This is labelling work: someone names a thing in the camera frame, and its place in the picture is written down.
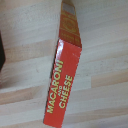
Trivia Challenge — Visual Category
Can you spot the macaroni and cheese box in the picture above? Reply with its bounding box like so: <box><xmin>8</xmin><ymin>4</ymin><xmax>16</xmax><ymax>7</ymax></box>
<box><xmin>42</xmin><ymin>0</ymin><xmax>83</xmax><ymax>128</ymax></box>

